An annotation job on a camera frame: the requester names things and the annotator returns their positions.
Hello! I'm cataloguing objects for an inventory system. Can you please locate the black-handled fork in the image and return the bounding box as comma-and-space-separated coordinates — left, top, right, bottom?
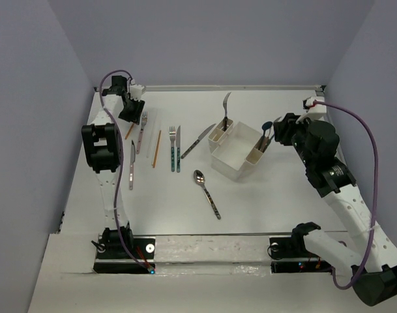
222, 91, 231, 132

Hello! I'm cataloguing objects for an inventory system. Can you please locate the pink-handled fork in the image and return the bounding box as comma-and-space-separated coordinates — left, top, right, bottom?
136, 111, 148, 155

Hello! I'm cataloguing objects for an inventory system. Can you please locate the white utensil caddy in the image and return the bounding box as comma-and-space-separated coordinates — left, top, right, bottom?
208, 119, 264, 181

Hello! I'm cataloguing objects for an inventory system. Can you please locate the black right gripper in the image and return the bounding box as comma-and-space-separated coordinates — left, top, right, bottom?
274, 112, 317, 168

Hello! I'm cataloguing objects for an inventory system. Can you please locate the black-handled spoon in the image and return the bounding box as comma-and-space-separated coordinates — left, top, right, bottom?
193, 170, 222, 220

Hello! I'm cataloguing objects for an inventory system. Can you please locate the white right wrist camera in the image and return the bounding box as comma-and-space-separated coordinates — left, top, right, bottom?
296, 97, 327, 123

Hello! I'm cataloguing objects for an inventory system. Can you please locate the pink-handled knife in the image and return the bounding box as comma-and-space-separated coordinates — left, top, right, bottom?
129, 140, 136, 190

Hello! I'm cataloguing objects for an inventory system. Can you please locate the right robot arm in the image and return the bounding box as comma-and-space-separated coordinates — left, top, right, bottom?
273, 113, 397, 306

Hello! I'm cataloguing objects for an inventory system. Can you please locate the teal plastic spoon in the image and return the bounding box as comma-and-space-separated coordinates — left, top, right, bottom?
257, 121, 272, 151

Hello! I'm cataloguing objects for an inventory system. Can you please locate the black-handled knife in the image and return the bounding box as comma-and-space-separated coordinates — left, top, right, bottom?
181, 123, 216, 159

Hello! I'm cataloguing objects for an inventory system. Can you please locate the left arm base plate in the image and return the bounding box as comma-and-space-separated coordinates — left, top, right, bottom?
91, 237, 156, 275

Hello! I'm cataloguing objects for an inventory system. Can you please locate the teal-handled fork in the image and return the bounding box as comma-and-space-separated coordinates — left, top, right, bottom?
169, 126, 176, 172

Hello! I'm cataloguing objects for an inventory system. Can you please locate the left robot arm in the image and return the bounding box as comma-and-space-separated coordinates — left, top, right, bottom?
81, 70, 145, 263

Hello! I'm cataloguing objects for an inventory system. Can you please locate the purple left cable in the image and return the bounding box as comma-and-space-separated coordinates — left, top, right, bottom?
98, 69, 153, 271

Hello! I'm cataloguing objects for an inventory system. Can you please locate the teal-handled knife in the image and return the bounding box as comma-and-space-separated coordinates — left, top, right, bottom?
175, 125, 181, 173

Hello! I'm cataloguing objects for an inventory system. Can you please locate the orange chopstick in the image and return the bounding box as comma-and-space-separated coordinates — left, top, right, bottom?
152, 130, 162, 168
125, 123, 135, 140

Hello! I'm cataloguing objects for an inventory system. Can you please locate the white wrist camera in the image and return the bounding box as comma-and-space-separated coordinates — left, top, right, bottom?
128, 84, 146, 101
296, 97, 327, 123

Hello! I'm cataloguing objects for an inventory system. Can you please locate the pink-handled spoon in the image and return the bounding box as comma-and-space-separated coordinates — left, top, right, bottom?
262, 116, 282, 153

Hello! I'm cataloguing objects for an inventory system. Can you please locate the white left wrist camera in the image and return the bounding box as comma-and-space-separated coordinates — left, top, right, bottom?
128, 84, 146, 101

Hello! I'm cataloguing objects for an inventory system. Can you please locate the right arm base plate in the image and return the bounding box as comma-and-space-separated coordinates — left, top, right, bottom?
267, 237, 331, 274

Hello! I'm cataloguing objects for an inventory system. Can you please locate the white chopstick left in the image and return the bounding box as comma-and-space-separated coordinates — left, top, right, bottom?
147, 108, 158, 158

